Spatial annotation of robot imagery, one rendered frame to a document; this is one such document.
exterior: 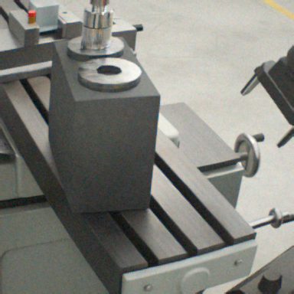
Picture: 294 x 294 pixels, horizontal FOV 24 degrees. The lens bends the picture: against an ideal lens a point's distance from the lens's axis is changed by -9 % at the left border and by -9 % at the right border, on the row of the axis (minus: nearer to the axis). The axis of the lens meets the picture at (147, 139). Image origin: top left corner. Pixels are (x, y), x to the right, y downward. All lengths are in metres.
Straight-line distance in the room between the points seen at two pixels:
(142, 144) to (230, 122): 2.29
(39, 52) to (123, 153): 0.50
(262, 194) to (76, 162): 1.88
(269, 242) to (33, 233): 1.28
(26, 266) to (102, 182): 0.55
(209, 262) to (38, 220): 0.54
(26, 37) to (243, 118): 2.05
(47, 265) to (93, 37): 0.64
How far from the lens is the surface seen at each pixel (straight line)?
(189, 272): 1.03
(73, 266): 1.61
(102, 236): 1.04
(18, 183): 1.40
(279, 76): 1.11
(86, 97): 0.99
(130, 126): 1.02
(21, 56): 1.47
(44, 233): 1.51
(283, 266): 1.55
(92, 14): 1.08
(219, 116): 3.35
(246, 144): 1.85
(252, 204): 2.79
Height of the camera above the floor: 1.56
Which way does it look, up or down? 30 degrees down
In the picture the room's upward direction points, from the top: 6 degrees clockwise
